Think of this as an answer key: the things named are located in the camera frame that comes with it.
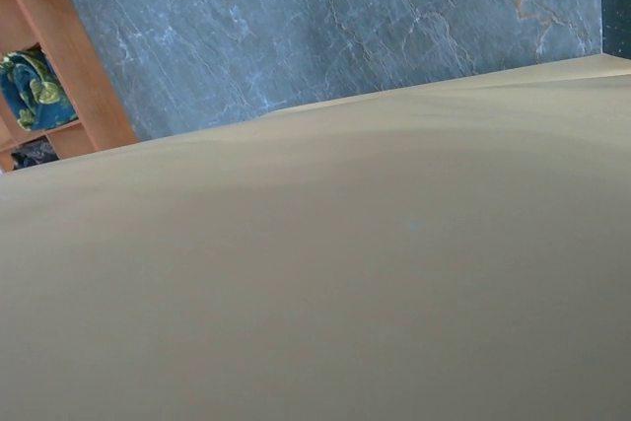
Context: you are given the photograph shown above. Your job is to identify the brown paper bag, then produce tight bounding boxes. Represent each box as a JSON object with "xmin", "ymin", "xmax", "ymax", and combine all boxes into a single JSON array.
[{"xmin": 1, "ymin": 55, "xmax": 630, "ymax": 420}]

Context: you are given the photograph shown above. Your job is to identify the black rolled cloth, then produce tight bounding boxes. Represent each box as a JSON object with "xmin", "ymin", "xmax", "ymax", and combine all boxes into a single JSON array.
[{"xmin": 11, "ymin": 138, "xmax": 59, "ymax": 171}]

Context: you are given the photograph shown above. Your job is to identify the blue yellow rolled cloth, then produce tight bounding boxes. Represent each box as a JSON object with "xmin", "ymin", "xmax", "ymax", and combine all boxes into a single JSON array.
[{"xmin": 1, "ymin": 47, "xmax": 78, "ymax": 131}]

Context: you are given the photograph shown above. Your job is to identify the orange wooden compartment tray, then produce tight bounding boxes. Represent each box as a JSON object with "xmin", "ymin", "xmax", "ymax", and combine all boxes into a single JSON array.
[{"xmin": 1, "ymin": 0, "xmax": 138, "ymax": 173}]

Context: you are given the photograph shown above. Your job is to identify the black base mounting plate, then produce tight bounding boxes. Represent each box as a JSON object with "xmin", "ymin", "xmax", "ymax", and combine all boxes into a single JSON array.
[{"xmin": 601, "ymin": 0, "xmax": 631, "ymax": 59}]

